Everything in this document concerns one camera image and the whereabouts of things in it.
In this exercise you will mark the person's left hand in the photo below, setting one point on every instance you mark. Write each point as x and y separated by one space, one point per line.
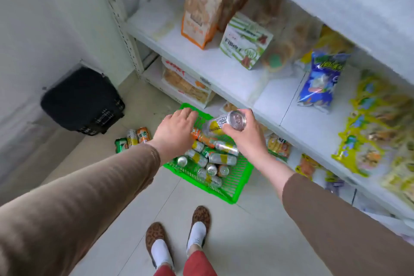
173 133

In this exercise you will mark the person's right hand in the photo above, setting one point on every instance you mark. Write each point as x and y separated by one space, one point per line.
250 141

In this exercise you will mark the person's right fingers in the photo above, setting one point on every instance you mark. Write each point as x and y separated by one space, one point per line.
249 116

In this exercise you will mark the person's left fingers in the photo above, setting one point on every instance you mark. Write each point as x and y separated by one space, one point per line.
187 115

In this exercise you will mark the person's left forearm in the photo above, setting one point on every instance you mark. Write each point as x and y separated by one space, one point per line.
81 208

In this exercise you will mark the person's right forearm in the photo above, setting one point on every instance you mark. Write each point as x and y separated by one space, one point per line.
339 230

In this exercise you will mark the red white cracker pack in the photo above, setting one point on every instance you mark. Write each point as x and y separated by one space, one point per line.
184 83

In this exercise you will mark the yellow snack packet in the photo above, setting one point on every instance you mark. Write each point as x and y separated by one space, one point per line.
278 146

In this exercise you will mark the orange drink can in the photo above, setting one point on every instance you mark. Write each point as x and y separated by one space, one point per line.
143 135

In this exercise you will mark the pile of drink cans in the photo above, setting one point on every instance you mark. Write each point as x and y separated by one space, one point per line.
213 160

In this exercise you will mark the white shelving unit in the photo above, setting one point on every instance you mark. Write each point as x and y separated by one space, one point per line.
207 62

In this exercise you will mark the yellow white striped drink can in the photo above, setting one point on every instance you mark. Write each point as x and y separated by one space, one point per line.
132 138

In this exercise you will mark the green plastic basket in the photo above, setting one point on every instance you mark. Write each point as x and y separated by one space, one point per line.
237 177

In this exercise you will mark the green drink can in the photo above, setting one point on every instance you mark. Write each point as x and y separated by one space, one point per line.
121 145

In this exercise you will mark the green white snack pack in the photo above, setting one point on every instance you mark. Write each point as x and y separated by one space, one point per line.
244 43

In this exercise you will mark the orange snack packet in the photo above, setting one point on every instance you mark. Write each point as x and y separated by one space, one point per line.
306 166

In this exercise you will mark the blue snack bag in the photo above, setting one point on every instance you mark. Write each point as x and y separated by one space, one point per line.
321 83

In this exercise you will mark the clear bag of cookies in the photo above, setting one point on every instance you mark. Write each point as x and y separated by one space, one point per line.
284 36

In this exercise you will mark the leopard print right shoe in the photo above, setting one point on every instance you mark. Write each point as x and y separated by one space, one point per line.
201 216

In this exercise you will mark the leopard print shoe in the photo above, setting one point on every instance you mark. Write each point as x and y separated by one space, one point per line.
155 232
201 216

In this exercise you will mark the orange white snack bag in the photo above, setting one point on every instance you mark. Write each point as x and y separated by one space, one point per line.
202 10

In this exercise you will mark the black suitcase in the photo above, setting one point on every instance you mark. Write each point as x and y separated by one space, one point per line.
81 101

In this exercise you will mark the yellow snack bag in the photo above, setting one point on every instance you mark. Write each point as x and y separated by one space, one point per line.
333 43

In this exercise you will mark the leopard print left shoe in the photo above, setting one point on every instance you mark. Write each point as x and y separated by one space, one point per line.
155 232

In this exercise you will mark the pile of yellow clear packets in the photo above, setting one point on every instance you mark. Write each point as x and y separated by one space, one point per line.
378 130

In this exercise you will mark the person's right leg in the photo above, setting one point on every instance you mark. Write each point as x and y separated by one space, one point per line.
198 253

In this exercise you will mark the person's leg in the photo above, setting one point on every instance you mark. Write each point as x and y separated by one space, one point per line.
198 253
161 258

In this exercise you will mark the person's left leg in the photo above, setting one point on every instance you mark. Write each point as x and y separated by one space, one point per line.
161 258

